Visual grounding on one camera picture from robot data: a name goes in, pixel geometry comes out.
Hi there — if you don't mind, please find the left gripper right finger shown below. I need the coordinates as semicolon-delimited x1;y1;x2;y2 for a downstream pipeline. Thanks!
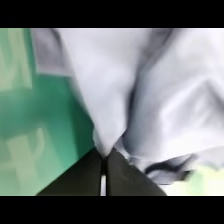
105;147;168;197

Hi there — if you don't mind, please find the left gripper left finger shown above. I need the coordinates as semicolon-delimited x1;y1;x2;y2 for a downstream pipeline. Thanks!
36;147;103;197

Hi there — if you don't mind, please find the pale grey shirt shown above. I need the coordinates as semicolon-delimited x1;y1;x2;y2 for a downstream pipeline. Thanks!
30;28;224;186

